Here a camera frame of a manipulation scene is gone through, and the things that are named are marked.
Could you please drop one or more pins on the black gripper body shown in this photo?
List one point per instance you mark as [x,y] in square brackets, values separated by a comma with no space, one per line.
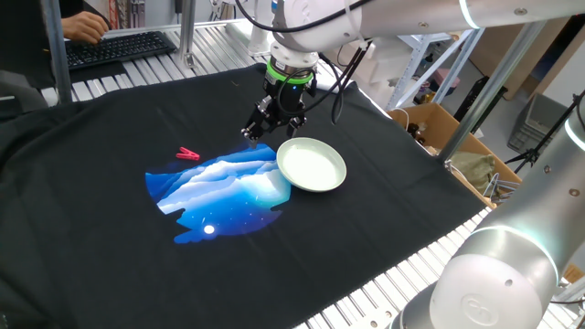
[288,98]

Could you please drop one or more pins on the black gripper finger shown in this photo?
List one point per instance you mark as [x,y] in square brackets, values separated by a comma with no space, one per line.
[258,123]
[294,124]

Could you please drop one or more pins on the red plastic clamp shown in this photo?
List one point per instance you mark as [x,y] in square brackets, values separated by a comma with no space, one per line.
[187,154]

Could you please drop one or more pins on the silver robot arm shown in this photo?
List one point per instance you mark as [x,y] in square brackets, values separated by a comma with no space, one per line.
[503,274]

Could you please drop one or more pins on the person's bare hand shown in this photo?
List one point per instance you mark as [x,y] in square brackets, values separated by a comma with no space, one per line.
[84,27]

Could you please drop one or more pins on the pale green plate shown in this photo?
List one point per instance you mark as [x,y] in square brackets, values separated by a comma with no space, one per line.
[311,165]

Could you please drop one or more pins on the white metal shelf rack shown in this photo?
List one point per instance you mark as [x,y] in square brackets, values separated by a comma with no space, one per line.
[413,68]

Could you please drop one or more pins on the brown cardboard box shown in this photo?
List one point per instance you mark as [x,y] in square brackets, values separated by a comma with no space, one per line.
[434,119]

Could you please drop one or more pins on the black keyboard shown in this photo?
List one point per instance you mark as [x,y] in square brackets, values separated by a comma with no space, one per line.
[119,48]

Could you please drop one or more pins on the black t-shirt with blue print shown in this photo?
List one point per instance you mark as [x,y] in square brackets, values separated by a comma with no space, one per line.
[91,205]

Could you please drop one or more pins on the olive cloth bag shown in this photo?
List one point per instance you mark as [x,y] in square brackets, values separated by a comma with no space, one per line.
[475,169]

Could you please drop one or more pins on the large flat cardboard sheet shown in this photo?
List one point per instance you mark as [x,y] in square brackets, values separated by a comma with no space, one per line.
[503,50]

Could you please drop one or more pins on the black tripod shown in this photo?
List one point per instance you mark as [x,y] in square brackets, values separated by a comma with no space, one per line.
[532,153]

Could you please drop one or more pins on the grey plastic crate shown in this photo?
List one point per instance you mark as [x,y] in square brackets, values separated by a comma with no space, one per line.
[544,119]

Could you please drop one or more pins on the aluminium frame post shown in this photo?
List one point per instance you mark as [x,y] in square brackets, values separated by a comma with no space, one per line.
[489,91]
[186,32]
[58,55]

